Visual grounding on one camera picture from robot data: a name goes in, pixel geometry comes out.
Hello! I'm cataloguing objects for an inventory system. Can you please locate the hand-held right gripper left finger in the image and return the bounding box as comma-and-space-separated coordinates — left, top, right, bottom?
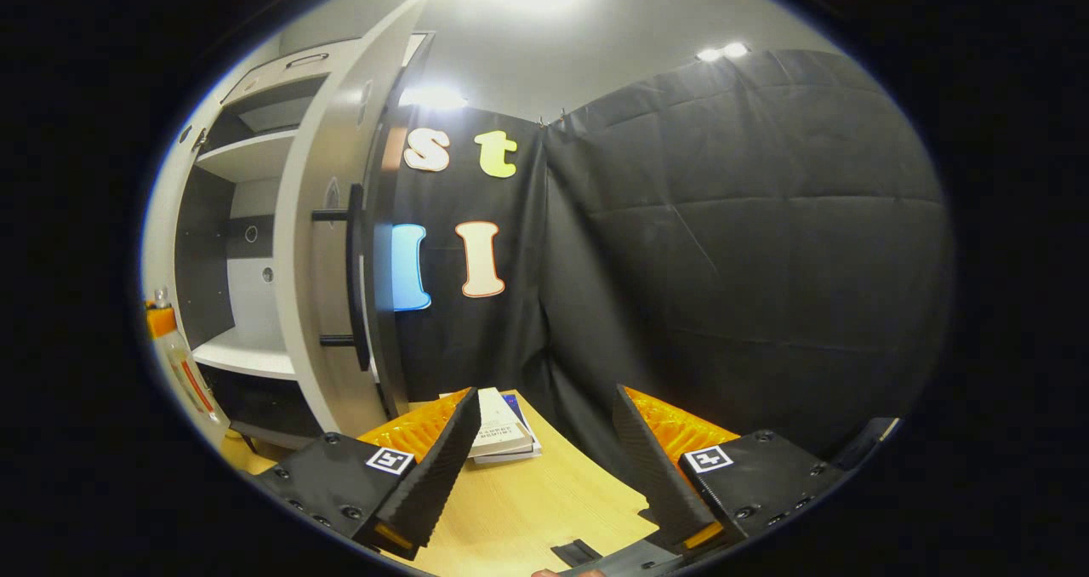
251, 387, 482, 561

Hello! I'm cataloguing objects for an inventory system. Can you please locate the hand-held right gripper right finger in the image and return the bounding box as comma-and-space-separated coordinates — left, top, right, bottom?
613, 384, 847, 554

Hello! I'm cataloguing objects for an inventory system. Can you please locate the clear plastic bottle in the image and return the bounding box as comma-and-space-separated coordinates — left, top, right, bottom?
151, 286, 224, 429

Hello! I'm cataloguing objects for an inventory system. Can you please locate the white cabinet door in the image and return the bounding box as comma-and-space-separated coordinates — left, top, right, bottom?
140, 92, 231, 446
272, 0, 436, 439

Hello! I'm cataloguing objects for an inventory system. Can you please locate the white and grey cabinet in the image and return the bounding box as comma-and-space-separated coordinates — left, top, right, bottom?
140, 31, 436, 450

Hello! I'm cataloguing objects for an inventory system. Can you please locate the blue book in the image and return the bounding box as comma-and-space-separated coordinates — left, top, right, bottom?
472, 392, 544, 465

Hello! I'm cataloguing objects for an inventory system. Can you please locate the black backdrop cloth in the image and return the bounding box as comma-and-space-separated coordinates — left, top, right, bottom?
374, 49, 954, 476

